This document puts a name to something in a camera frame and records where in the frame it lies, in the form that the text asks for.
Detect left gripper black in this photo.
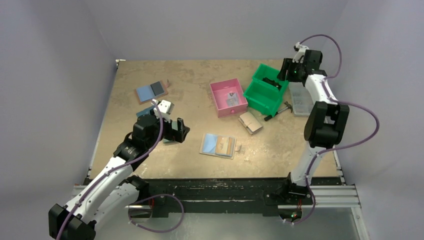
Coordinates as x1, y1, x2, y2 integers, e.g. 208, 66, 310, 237
145, 108, 189, 149

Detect beige card holder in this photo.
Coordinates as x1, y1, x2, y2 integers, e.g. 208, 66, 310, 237
199, 133, 237, 159
238, 111, 263, 135

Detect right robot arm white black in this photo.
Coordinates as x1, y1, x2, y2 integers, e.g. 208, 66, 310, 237
276, 46, 350, 204

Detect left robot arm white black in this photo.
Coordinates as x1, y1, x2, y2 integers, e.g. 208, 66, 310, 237
48, 113, 190, 240

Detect green card holder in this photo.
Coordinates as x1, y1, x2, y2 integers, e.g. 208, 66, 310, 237
162, 138, 178, 145

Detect blue card holder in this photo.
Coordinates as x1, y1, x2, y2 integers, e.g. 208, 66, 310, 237
136, 107, 155, 118

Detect tan card in holder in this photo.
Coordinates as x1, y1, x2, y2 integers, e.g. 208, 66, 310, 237
214, 136, 236, 157

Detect open brown card holder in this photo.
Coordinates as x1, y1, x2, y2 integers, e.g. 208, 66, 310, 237
134, 80, 169, 105

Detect cards in pink box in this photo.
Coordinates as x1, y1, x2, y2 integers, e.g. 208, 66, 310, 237
226, 92, 240, 107

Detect black object in bin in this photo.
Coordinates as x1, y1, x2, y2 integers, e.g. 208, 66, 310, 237
262, 77, 282, 91

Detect rear green bin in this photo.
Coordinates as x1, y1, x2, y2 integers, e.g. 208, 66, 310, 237
252, 63, 289, 96

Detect green bin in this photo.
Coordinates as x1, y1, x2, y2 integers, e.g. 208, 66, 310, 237
252, 63, 289, 96
243, 80, 288, 117

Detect front green bin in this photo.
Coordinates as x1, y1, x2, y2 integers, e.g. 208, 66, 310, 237
243, 80, 288, 117

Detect hammer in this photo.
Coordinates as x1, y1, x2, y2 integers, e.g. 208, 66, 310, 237
264, 101, 293, 122

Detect clear screw organizer box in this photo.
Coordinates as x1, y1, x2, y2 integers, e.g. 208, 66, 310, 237
288, 82, 315, 117

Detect pink box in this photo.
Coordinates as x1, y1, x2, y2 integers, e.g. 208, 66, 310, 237
210, 78, 248, 118

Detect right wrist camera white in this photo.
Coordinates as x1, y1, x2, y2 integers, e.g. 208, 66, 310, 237
292, 42, 309, 63

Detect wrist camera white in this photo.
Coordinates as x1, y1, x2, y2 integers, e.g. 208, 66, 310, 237
153, 99, 175, 123
292, 42, 309, 63

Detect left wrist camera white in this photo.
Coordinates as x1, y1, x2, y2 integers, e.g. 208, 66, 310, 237
153, 99, 175, 123

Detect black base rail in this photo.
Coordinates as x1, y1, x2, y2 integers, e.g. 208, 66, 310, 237
115, 178, 319, 218

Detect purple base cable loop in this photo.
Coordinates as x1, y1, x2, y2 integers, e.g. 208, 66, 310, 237
127, 194, 185, 233

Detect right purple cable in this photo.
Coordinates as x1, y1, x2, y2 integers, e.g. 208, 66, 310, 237
296, 34, 381, 226

